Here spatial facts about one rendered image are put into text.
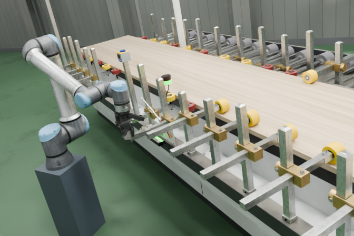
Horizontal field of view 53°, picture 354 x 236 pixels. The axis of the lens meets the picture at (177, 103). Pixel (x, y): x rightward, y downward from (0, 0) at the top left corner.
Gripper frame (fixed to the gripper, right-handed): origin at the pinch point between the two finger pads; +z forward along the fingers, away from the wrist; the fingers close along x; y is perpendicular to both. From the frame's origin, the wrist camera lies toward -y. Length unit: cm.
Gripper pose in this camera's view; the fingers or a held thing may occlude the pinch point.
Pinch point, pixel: (132, 139)
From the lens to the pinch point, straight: 216.0
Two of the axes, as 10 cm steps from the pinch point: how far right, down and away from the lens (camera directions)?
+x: 5.0, 2.6, -8.2
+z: 1.2, 9.2, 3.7
